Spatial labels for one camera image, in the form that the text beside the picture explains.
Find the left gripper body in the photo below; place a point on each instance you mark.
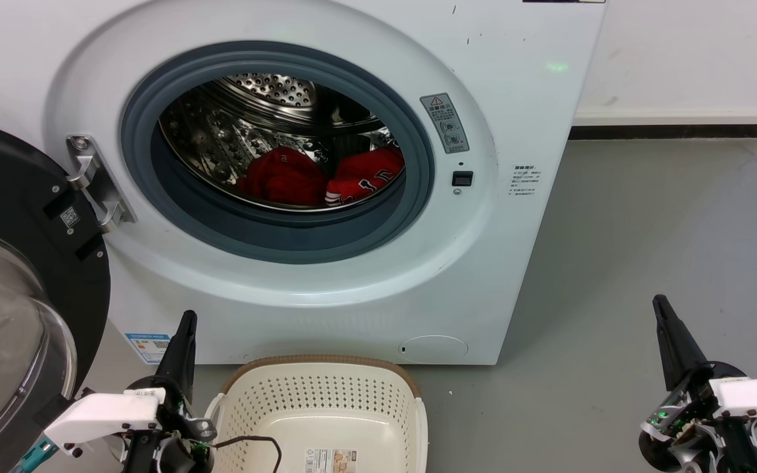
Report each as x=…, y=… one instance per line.
x=178, y=437

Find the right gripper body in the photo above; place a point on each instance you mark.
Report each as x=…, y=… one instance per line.
x=690, y=427

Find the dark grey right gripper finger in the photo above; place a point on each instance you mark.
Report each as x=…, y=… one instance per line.
x=679, y=358
x=658, y=348

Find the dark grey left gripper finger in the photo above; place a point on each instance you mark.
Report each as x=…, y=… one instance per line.
x=176, y=368
x=191, y=364

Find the red basketball jersey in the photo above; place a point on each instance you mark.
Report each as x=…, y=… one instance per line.
x=286, y=177

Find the cream perforated laundry basket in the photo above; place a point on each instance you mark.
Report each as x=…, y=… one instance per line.
x=326, y=407

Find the printed product label with barcode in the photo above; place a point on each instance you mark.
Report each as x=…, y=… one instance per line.
x=330, y=461

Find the black washing machine door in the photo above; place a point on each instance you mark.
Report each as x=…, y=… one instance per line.
x=17, y=197

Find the blue energy rating label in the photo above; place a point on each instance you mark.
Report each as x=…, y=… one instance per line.
x=147, y=348

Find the white front-load washing machine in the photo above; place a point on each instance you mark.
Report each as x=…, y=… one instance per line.
x=326, y=315

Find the grey rubber door gasket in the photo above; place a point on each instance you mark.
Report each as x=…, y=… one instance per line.
x=273, y=233

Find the QR code sticker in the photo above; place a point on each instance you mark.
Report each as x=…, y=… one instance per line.
x=70, y=217

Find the silver metal door hinge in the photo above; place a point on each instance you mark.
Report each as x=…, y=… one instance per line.
x=92, y=180

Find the small printed text sticker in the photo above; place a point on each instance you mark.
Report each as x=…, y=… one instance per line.
x=523, y=180

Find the black baseboard strip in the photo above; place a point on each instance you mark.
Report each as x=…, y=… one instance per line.
x=667, y=131

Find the round drain filter cover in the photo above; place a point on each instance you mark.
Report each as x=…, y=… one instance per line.
x=433, y=349

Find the perforated stainless steel drum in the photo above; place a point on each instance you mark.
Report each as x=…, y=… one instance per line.
x=234, y=138

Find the black door latch socket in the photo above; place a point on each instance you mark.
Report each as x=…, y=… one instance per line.
x=462, y=179

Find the grey warning label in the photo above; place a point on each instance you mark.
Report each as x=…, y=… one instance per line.
x=445, y=123

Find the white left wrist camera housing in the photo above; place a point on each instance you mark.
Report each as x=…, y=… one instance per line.
x=106, y=417

